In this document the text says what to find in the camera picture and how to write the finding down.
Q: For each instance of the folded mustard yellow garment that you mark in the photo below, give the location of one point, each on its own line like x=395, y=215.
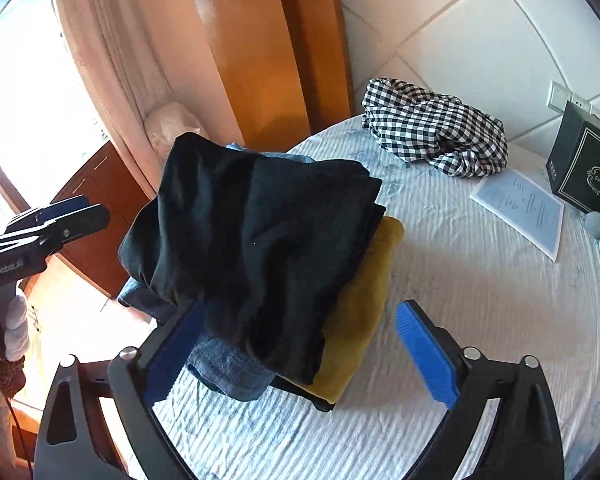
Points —
x=351, y=325

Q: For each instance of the beige window curtain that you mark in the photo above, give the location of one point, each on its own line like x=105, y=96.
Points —
x=135, y=56

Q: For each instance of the black white checkered cloth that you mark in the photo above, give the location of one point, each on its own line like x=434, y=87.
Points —
x=418, y=125

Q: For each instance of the left hand white glove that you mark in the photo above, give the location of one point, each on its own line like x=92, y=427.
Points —
x=14, y=319

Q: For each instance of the white paper booklet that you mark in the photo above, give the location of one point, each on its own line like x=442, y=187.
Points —
x=522, y=204

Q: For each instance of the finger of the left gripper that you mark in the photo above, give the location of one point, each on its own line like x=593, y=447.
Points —
x=78, y=224
x=58, y=209

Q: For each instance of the dark green gift bag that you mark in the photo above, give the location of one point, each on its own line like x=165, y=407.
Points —
x=573, y=166

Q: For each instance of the white wall socket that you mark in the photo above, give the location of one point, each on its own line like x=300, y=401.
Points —
x=558, y=96

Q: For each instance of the black printed t-shirt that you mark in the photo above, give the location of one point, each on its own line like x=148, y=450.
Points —
x=339, y=206

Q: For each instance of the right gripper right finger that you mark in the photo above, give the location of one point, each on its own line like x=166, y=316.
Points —
x=435, y=353

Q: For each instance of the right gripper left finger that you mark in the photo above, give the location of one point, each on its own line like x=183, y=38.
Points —
x=166, y=351

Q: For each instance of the folded dark blue garment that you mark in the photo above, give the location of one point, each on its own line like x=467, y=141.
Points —
x=225, y=359

